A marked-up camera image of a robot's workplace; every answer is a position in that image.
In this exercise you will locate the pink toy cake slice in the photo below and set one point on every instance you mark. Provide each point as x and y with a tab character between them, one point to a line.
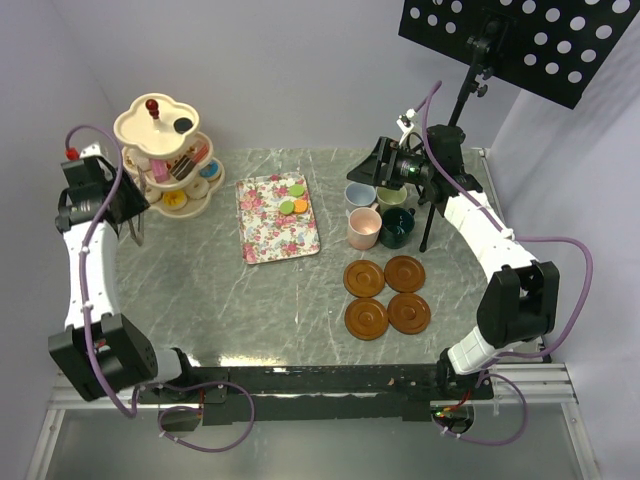
199	151

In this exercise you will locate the brown wooden coaster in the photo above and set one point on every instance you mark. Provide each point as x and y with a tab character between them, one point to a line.
366	319
409	313
404	274
363	279

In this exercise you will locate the black perforated calibration board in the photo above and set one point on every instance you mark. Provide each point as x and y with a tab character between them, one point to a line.
552	49

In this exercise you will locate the green toy macaron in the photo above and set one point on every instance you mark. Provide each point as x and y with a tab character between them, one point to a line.
287	207
296	190

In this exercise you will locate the blue frosted toy donut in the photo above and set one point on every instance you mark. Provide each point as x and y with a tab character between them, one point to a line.
212	171

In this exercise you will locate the chocolate layer toy cake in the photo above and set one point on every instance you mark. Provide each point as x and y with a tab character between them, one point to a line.
182	168

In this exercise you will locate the floral serving tray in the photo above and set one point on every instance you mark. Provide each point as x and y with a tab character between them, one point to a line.
265	234

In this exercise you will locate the pink toy popsicle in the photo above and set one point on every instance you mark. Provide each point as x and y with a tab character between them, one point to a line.
159	170

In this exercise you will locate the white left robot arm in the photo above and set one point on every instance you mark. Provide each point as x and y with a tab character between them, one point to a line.
99	346

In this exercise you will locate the light green mug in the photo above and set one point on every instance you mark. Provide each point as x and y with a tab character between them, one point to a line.
389	198

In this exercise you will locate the aluminium frame rail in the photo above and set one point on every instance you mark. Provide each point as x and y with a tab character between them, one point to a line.
542	384

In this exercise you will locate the pink sprinkled toy donut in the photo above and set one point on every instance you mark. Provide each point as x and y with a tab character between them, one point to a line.
197	189

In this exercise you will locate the white toy donut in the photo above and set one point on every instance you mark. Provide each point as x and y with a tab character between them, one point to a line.
152	195

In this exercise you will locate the black toy cookie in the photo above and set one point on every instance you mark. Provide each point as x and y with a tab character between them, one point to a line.
182	125

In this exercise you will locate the cream three-tier dessert stand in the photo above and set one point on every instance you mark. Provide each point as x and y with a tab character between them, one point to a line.
145	131

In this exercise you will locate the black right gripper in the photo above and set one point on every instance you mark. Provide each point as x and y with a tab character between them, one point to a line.
371	169

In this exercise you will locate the light blue mug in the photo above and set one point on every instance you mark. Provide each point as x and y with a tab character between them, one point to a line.
358	195

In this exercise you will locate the metal serving tongs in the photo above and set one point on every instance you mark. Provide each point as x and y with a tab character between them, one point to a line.
137	231

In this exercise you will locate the dark green mug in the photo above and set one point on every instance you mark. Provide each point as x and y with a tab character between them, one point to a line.
397	226

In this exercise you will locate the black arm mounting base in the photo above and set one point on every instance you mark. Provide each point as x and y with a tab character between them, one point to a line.
405	391

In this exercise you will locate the orange toy macaron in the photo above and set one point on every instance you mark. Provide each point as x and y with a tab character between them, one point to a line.
300	206

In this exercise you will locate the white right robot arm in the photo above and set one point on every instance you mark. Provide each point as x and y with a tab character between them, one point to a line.
520	301

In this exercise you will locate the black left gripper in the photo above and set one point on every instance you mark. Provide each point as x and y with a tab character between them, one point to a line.
136	206

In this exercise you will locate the pink mug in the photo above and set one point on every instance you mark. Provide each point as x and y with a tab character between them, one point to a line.
364	225

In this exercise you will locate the yellow toy tart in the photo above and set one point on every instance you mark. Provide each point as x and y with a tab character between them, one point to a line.
174	200

